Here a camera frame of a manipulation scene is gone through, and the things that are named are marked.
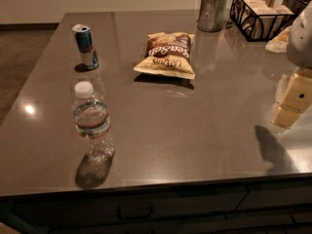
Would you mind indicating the clear plastic water bottle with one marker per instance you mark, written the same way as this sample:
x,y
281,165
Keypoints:
x,y
92,121

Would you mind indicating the dark drawer handle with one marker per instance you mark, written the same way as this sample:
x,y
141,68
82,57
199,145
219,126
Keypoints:
x,y
135,211

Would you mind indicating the black wire basket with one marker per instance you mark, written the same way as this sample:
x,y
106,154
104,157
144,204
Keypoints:
x,y
259,20

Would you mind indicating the metal cup with utensils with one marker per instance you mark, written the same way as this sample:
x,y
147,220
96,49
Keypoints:
x,y
211,15

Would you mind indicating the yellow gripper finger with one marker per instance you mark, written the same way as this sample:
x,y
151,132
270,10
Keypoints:
x,y
293,97

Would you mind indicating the snack packet beside basket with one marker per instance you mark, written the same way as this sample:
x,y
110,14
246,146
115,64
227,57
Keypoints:
x,y
279,43

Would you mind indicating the blue silver drink can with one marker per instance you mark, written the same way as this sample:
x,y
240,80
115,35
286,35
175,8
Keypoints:
x,y
83,37

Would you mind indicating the brown yellow chip bag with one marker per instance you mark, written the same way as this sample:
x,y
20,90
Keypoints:
x,y
168,54

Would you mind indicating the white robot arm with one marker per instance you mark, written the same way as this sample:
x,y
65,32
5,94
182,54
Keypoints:
x,y
299,48

